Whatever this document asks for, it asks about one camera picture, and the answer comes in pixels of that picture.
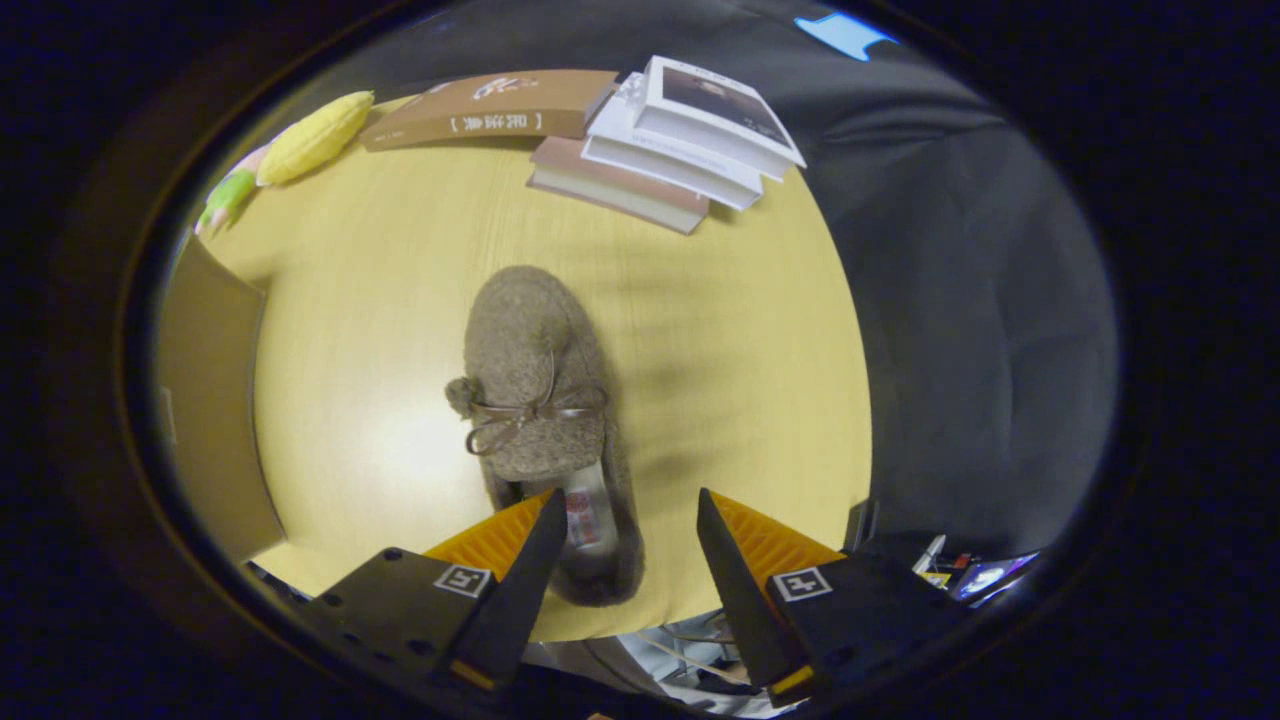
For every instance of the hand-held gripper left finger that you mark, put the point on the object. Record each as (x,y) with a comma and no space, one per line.
(520,590)

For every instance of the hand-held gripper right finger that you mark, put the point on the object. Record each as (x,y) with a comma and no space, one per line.
(745,600)

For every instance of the brown fuzzy shoe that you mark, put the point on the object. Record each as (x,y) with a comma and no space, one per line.
(530,330)

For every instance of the beige cardboard storage box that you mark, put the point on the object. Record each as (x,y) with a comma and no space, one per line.
(215,400)

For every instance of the assorted clutter beside table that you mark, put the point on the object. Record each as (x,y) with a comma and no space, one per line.
(985,578)

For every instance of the plain white book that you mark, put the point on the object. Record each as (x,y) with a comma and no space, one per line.
(650,160)

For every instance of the pink and green plush toy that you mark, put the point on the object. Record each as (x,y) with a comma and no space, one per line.
(228,195)

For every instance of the yellow plush toy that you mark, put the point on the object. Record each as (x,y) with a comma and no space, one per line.
(315,135)

